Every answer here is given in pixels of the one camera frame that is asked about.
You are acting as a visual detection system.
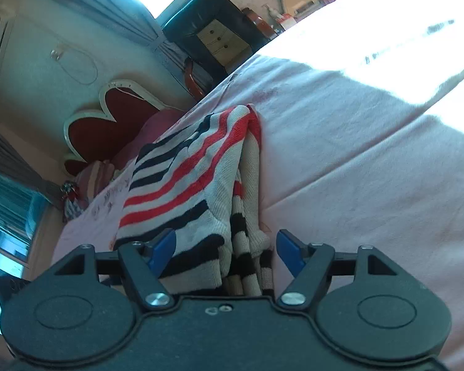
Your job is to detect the grey curtain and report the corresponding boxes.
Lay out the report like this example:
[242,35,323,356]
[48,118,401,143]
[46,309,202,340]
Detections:
[0,119,63,203]

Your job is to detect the side window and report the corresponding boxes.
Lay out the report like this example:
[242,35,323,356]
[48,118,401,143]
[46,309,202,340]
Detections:
[0,170,52,265]

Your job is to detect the floral pink bed sheet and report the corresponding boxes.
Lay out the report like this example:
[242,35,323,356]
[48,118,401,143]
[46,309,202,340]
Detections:
[52,0,464,371]

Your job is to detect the white wall cable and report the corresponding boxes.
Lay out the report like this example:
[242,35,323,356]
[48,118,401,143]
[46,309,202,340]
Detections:
[49,47,100,86]

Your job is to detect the shiny ribbon bow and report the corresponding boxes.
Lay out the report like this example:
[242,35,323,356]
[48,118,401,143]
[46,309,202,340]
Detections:
[59,181,83,223]

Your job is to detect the magenta bedding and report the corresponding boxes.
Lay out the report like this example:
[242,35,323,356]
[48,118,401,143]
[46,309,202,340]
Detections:
[111,109,187,168]

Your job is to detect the pink striped pillow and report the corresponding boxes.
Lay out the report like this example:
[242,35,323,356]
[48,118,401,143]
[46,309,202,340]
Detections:
[75,160,121,202]

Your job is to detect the bottles on far surface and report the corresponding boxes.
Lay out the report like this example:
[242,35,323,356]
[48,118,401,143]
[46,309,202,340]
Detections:
[263,3,281,28]

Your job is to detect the red headboard with white frame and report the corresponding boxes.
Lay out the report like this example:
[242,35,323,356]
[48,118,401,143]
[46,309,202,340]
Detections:
[63,78,167,177]

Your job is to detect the striped knit sweater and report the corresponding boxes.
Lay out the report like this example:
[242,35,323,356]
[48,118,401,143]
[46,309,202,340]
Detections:
[114,104,275,298]

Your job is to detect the black armchair with wooden arms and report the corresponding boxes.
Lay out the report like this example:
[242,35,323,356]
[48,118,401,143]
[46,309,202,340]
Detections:
[161,0,280,100]

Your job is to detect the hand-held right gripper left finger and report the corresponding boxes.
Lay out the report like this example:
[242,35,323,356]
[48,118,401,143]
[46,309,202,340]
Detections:
[54,229,177,310]

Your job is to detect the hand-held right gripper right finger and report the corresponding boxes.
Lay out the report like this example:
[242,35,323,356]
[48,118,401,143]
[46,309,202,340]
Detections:
[276,230,397,310]

